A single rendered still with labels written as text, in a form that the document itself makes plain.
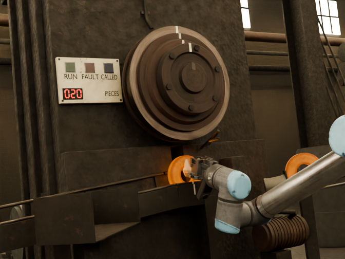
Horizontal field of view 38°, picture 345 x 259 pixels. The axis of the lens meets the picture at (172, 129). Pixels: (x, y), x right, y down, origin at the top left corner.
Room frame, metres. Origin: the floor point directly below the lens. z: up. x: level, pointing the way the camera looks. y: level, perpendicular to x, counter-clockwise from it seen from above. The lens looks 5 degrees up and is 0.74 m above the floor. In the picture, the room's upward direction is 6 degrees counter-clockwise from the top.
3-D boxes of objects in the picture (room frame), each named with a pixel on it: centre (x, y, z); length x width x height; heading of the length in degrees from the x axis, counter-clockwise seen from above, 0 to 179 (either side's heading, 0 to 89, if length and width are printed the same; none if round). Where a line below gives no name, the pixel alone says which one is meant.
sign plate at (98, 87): (1.97, 0.30, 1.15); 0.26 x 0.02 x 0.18; 120
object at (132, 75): (2.04, -0.04, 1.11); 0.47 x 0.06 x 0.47; 120
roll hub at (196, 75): (1.96, -0.09, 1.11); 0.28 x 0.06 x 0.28; 120
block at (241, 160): (2.17, -0.24, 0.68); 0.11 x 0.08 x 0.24; 30
